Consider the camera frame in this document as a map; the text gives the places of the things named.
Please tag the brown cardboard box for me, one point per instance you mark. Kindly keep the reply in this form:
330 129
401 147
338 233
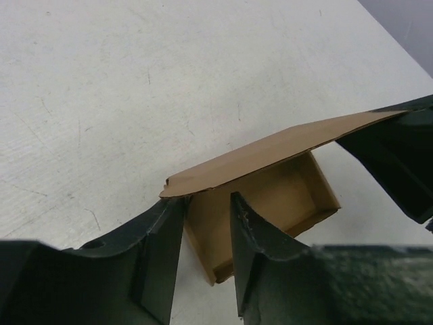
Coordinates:
277 175

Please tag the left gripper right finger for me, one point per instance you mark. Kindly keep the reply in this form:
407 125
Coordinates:
279 280

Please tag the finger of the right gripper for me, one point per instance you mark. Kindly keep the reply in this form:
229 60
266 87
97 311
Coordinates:
397 152

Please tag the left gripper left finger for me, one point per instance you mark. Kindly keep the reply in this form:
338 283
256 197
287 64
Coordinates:
126 276

